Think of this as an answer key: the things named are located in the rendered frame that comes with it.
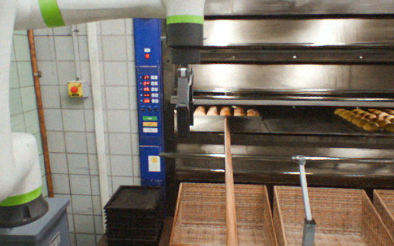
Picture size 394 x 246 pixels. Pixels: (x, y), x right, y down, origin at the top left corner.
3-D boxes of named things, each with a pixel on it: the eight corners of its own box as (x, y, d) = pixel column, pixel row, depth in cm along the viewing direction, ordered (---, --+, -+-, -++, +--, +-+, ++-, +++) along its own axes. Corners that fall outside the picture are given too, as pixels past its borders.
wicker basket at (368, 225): (269, 222, 191) (272, 184, 185) (358, 228, 185) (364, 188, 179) (282, 276, 144) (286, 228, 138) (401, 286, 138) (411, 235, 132)
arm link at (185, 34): (206, 22, 67) (207, 27, 76) (156, 22, 68) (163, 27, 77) (206, 49, 68) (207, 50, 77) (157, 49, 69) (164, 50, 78)
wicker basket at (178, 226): (180, 218, 195) (179, 181, 189) (264, 222, 192) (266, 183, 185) (168, 271, 148) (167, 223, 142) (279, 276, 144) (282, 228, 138)
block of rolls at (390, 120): (332, 113, 246) (333, 107, 245) (390, 114, 242) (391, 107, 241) (366, 131, 187) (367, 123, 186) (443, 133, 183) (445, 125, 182)
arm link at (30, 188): (-22, 214, 75) (-35, 144, 71) (3, 188, 90) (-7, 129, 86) (32, 209, 78) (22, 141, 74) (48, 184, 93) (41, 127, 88)
